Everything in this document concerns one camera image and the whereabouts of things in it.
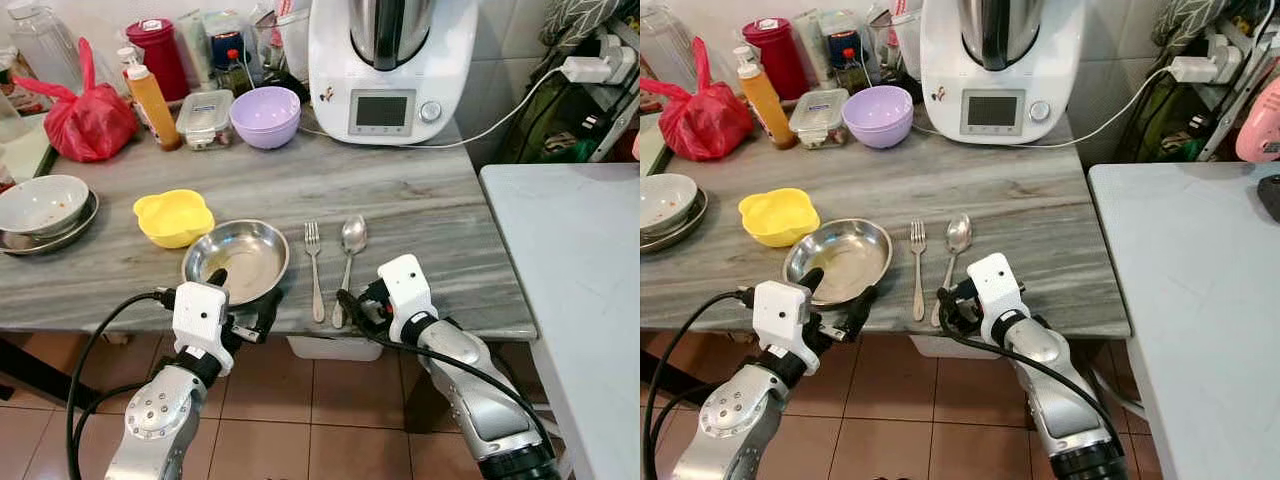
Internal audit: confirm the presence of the steel spoon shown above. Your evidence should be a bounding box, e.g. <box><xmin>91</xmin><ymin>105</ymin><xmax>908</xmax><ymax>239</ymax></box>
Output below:
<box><xmin>930</xmin><ymin>213</ymin><xmax>973</xmax><ymax>329</ymax></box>
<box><xmin>331</xmin><ymin>214</ymin><xmax>369</xmax><ymax>329</ymax></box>

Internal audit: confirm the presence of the white box under table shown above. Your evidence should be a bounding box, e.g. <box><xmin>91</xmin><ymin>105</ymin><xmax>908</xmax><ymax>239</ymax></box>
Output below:
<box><xmin>908</xmin><ymin>335</ymin><xmax>971</xmax><ymax>361</ymax></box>
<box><xmin>286</xmin><ymin>335</ymin><xmax>386</xmax><ymax>363</ymax></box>

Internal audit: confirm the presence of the deep steel dish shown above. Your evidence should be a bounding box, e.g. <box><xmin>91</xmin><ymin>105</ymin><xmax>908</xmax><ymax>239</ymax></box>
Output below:
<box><xmin>783</xmin><ymin>218</ymin><xmax>894</xmax><ymax>307</ymax></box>
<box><xmin>181</xmin><ymin>219</ymin><xmax>291</xmax><ymax>309</ymax></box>

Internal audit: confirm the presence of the steel fork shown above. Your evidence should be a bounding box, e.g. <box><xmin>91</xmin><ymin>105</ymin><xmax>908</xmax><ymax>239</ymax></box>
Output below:
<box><xmin>303</xmin><ymin>221</ymin><xmax>327</xmax><ymax>324</ymax></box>
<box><xmin>908</xmin><ymin>220</ymin><xmax>930</xmax><ymax>323</ymax></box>

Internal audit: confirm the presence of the yellow plastic bowl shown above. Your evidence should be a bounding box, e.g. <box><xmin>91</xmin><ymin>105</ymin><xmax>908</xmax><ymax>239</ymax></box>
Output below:
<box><xmin>738</xmin><ymin>188</ymin><xmax>821</xmax><ymax>249</ymax></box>
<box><xmin>133</xmin><ymin>189</ymin><xmax>216</xmax><ymax>250</ymax></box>

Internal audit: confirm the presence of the shallow steel plate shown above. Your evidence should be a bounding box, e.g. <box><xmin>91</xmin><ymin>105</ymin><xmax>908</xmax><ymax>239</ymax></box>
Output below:
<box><xmin>640</xmin><ymin>188</ymin><xmax>709</xmax><ymax>254</ymax></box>
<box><xmin>0</xmin><ymin>190</ymin><xmax>101</xmax><ymax>257</ymax></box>

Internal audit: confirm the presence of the purple plastic bowl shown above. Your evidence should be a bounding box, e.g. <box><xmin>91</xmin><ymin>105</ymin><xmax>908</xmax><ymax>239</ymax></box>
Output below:
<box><xmin>229</xmin><ymin>86</ymin><xmax>302</xmax><ymax>151</ymax></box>
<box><xmin>842</xmin><ymin>85</ymin><xmax>914</xmax><ymax>150</ymax></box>

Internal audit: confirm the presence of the clear lidded food container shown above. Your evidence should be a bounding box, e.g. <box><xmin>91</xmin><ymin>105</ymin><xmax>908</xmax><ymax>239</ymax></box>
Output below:
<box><xmin>788</xmin><ymin>88</ymin><xmax>849</xmax><ymax>150</ymax></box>
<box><xmin>176</xmin><ymin>89</ymin><xmax>236</xmax><ymax>151</ymax></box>

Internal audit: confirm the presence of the orange sauce squeeze bottle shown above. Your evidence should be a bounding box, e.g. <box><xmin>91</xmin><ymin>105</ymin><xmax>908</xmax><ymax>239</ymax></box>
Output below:
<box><xmin>125</xmin><ymin>62</ymin><xmax>184</xmax><ymax>152</ymax></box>
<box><xmin>738</xmin><ymin>62</ymin><xmax>798</xmax><ymax>151</ymax></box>

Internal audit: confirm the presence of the red plastic bag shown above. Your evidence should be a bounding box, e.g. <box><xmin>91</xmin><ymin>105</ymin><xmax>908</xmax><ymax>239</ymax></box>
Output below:
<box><xmin>640</xmin><ymin>38</ymin><xmax>755</xmax><ymax>162</ymax></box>
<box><xmin>12</xmin><ymin>38</ymin><xmax>139</xmax><ymax>163</ymax></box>

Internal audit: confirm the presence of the white side table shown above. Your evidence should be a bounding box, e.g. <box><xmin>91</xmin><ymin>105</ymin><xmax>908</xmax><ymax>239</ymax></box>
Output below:
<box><xmin>1087</xmin><ymin>162</ymin><xmax>1280</xmax><ymax>480</ymax></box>
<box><xmin>480</xmin><ymin>163</ymin><xmax>641</xmax><ymax>480</ymax></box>

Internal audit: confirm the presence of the dark bottle red cap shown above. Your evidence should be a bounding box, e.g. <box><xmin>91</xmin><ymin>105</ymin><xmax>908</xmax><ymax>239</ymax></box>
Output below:
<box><xmin>835</xmin><ymin>45</ymin><xmax>863</xmax><ymax>94</ymax></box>
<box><xmin>222</xmin><ymin>47</ymin><xmax>251</xmax><ymax>96</ymax></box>

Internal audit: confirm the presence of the pale green glass tray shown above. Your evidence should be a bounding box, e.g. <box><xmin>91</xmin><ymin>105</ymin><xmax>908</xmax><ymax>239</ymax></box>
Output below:
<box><xmin>640</xmin><ymin>110</ymin><xmax>669</xmax><ymax>177</ymax></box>
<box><xmin>0</xmin><ymin>110</ymin><xmax>59</xmax><ymax>186</ymax></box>

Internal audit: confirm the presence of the maroon canister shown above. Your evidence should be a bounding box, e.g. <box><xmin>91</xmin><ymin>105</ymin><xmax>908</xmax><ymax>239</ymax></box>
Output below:
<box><xmin>741</xmin><ymin>18</ymin><xmax>806</xmax><ymax>101</ymax></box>
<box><xmin>125</xmin><ymin>18</ymin><xmax>191</xmax><ymax>103</ymax></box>

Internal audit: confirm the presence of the white pump bottle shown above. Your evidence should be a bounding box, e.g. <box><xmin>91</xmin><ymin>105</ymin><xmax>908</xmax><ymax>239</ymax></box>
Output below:
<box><xmin>116</xmin><ymin>45</ymin><xmax>146</xmax><ymax>101</ymax></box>
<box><xmin>730</xmin><ymin>45</ymin><xmax>759</xmax><ymax>96</ymax></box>

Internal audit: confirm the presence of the dark green bag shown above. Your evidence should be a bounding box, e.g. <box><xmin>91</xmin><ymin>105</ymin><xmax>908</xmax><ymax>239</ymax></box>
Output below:
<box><xmin>500</xmin><ymin>70</ymin><xmax>611</xmax><ymax>166</ymax></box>
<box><xmin>1110</xmin><ymin>70</ymin><xmax>1216</xmax><ymax>164</ymax></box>

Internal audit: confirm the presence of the clear plastic jug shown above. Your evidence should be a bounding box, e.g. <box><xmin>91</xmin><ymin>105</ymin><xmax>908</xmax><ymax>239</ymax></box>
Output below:
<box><xmin>868</xmin><ymin>0</ymin><xmax>926</xmax><ymax>81</ymax></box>
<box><xmin>255</xmin><ymin>0</ymin><xmax>313</xmax><ymax>86</ymax></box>

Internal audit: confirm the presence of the white kitchen cooking machine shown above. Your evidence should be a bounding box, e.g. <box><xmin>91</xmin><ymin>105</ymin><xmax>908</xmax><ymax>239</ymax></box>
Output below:
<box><xmin>307</xmin><ymin>0</ymin><xmax>481</xmax><ymax>148</ymax></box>
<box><xmin>919</xmin><ymin>0</ymin><xmax>1086</xmax><ymax>147</ymax></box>

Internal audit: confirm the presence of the metal shelf rack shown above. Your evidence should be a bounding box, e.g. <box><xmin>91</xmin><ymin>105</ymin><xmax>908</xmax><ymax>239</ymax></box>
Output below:
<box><xmin>1195</xmin><ymin>15</ymin><xmax>1280</xmax><ymax>163</ymax></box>
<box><xmin>588</xmin><ymin>20</ymin><xmax>641</xmax><ymax>163</ymax></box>

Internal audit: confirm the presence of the clear glass jar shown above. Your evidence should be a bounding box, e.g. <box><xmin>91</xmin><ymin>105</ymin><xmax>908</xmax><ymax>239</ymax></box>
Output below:
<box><xmin>640</xmin><ymin>0</ymin><xmax>701</xmax><ymax>91</ymax></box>
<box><xmin>8</xmin><ymin>0</ymin><xmax>86</xmax><ymax>96</ymax></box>

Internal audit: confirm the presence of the white power adapter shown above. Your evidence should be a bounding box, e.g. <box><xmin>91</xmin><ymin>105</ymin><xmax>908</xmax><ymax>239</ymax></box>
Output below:
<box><xmin>1168</xmin><ymin>30</ymin><xmax>1247</xmax><ymax>87</ymax></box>
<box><xmin>560</xmin><ymin>35</ymin><xmax>637</xmax><ymax>87</ymax></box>

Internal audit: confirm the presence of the black object on side table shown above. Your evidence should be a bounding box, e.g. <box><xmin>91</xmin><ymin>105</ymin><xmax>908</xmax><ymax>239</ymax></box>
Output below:
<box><xmin>1255</xmin><ymin>173</ymin><xmax>1280</xmax><ymax>224</ymax></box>

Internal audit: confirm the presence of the pink appliance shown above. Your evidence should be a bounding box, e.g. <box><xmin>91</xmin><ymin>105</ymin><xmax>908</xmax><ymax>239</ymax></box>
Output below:
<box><xmin>1235</xmin><ymin>75</ymin><xmax>1280</xmax><ymax>164</ymax></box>

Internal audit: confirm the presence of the grey patterned cloth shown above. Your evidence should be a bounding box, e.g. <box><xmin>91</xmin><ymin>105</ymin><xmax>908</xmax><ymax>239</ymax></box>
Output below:
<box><xmin>1150</xmin><ymin>0</ymin><xmax>1253</xmax><ymax>47</ymax></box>
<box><xmin>540</xmin><ymin>0</ymin><xmax>641</xmax><ymax>51</ymax></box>

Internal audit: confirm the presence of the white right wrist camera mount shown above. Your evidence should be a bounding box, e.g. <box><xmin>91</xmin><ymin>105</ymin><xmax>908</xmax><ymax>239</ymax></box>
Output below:
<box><xmin>966</xmin><ymin>252</ymin><xmax>1027</xmax><ymax>341</ymax></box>
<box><xmin>378</xmin><ymin>254</ymin><xmax>439</xmax><ymax>343</ymax></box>

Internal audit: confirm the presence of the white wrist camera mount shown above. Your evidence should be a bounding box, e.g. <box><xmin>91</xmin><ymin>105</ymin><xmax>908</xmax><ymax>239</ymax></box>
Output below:
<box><xmin>752</xmin><ymin>280</ymin><xmax>813</xmax><ymax>376</ymax></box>
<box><xmin>172</xmin><ymin>282</ymin><xmax>234</xmax><ymax>376</ymax></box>
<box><xmin>966</xmin><ymin>252</ymin><xmax>1027</xmax><ymax>341</ymax></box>
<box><xmin>378</xmin><ymin>254</ymin><xmax>439</xmax><ymax>343</ymax></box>

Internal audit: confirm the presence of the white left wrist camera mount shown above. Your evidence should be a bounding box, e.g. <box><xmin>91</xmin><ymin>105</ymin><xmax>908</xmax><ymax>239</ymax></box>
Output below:
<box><xmin>752</xmin><ymin>280</ymin><xmax>813</xmax><ymax>376</ymax></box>
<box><xmin>172</xmin><ymin>282</ymin><xmax>234</xmax><ymax>376</ymax></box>

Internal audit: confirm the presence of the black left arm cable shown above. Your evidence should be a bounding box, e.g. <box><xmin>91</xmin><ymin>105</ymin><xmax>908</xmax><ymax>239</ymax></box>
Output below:
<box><xmin>640</xmin><ymin>288</ymin><xmax>757</xmax><ymax>480</ymax></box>
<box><xmin>65</xmin><ymin>288</ymin><xmax>177</xmax><ymax>480</ymax></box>

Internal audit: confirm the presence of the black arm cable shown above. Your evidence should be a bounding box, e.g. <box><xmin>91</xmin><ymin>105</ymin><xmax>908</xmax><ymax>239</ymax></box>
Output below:
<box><xmin>640</xmin><ymin>288</ymin><xmax>757</xmax><ymax>480</ymax></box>
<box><xmin>65</xmin><ymin>288</ymin><xmax>177</xmax><ymax>480</ymax></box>
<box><xmin>340</xmin><ymin>298</ymin><xmax>557</xmax><ymax>453</ymax></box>
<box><xmin>937</xmin><ymin>298</ymin><xmax>1127</xmax><ymax>453</ymax></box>

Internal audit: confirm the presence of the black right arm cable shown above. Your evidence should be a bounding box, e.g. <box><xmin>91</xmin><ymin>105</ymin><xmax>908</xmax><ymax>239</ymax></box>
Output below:
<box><xmin>340</xmin><ymin>298</ymin><xmax>557</xmax><ymax>453</ymax></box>
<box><xmin>937</xmin><ymin>298</ymin><xmax>1127</xmax><ymax>453</ymax></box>

